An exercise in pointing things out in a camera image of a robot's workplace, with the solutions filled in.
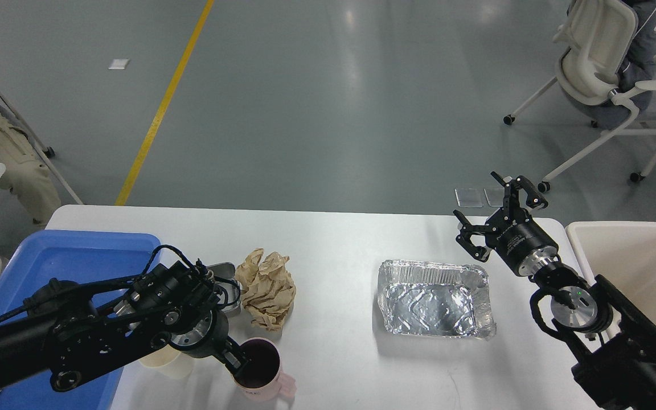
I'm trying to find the seated person in jeans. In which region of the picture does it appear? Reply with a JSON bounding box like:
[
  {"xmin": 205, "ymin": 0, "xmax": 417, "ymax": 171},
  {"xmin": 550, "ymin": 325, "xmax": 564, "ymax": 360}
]
[{"xmin": 590, "ymin": 1, "xmax": 656, "ymax": 130}]

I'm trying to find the white paper cup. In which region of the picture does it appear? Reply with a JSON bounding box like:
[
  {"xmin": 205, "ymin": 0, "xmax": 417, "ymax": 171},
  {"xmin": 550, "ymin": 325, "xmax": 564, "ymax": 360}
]
[{"xmin": 138, "ymin": 345, "xmax": 194, "ymax": 380}]

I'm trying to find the blue plastic tray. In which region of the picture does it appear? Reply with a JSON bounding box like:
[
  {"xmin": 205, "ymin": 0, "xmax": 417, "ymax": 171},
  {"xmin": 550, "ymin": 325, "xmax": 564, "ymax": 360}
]
[{"xmin": 0, "ymin": 230, "xmax": 161, "ymax": 409}]

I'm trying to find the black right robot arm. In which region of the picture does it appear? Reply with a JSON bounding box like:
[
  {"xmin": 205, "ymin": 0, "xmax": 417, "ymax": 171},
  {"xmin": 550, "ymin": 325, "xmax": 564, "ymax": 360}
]
[{"xmin": 454, "ymin": 172, "xmax": 656, "ymax": 409}]

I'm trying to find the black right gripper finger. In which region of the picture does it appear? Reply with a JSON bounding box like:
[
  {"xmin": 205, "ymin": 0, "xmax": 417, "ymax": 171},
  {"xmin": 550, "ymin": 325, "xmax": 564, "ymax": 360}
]
[
  {"xmin": 453, "ymin": 210, "xmax": 493, "ymax": 263},
  {"xmin": 491, "ymin": 171, "xmax": 550, "ymax": 215}
]

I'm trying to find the pink mug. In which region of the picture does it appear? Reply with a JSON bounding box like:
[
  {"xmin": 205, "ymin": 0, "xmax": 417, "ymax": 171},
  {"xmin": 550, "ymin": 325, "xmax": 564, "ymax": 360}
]
[{"xmin": 232, "ymin": 338, "xmax": 297, "ymax": 402}]

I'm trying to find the beige plastic bin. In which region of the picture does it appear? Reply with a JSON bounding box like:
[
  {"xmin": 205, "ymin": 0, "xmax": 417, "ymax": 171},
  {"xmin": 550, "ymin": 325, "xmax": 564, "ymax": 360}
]
[{"xmin": 565, "ymin": 221, "xmax": 656, "ymax": 399}]

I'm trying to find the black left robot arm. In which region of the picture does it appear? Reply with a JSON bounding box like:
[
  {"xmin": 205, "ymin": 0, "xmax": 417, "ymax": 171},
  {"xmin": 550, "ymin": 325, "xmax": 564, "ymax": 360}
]
[{"xmin": 0, "ymin": 245, "xmax": 251, "ymax": 392}]

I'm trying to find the small stainless steel tray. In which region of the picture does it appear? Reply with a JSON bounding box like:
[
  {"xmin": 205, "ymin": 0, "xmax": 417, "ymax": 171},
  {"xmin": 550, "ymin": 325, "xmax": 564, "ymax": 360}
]
[{"xmin": 208, "ymin": 263, "xmax": 241, "ymax": 317}]

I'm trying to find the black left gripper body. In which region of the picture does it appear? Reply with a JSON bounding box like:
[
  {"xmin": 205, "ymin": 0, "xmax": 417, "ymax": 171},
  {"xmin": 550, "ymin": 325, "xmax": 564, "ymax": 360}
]
[{"xmin": 170, "ymin": 311, "xmax": 229, "ymax": 360}]

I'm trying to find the brown paper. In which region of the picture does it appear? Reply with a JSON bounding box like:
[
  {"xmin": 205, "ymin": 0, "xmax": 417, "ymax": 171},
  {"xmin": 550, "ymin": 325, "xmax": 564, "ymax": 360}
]
[{"xmin": 235, "ymin": 248, "xmax": 297, "ymax": 332}]

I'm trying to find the person in black shirt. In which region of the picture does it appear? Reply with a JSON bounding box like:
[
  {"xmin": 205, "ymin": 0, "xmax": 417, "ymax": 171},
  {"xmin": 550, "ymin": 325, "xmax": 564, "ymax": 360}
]
[{"xmin": 0, "ymin": 112, "xmax": 62, "ymax": 227}]

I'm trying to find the white office chair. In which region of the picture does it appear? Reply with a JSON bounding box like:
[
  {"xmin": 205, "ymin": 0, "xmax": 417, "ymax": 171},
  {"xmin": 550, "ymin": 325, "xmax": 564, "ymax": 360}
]
[{"xmin": 503, "ymin": 1, "xmax": 656, "ymax": 192}]

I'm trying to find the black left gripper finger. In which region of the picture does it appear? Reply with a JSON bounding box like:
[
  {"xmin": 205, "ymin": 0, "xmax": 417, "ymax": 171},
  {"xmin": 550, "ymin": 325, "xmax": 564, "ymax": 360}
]
[{"xmin": 214, "ymin": 337, "xmax": 251, "ymax": 378}]

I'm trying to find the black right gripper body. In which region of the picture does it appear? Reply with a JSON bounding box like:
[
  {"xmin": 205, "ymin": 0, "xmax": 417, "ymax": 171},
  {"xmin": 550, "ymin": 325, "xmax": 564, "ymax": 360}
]
[{"xmin": 486, "ymin": 208, "xmax": 558, "ymax": 277}]

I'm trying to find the aluminium foil container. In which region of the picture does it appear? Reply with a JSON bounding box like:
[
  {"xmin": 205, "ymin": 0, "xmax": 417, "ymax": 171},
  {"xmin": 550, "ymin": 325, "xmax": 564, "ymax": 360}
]
[{"xmin": 376, "ymin": 260, "xmax": 497, "ymax": 340}]

